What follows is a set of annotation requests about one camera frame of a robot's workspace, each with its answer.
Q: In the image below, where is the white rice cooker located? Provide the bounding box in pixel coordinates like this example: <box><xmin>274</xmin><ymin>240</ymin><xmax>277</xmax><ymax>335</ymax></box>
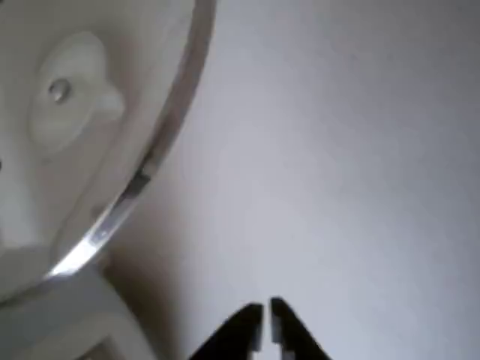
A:
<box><xmin>0</xmin><ymin>262</ymin><xmax>151</xmax><ymax>360</ymax></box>

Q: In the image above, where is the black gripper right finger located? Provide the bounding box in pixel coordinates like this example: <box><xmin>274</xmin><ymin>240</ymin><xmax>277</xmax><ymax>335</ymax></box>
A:
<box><xmin>269</xmin><ymin>297</ymin><xmax>332</xmax><ymax>360</ymax></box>

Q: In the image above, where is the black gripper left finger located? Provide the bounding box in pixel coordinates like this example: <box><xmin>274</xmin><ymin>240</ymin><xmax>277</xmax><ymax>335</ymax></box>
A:
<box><xmin>186</xmin><ymin>302</ymin><xmax>264</xmax><ymax>360</ymax></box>

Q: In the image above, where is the glass lid with steel rim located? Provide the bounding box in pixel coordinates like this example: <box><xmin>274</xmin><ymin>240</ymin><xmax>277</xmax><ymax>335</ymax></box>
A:
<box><xmin>0</xmin><ymin>0</ymin><xmax>219</xmax><ymax>301</ymax></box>

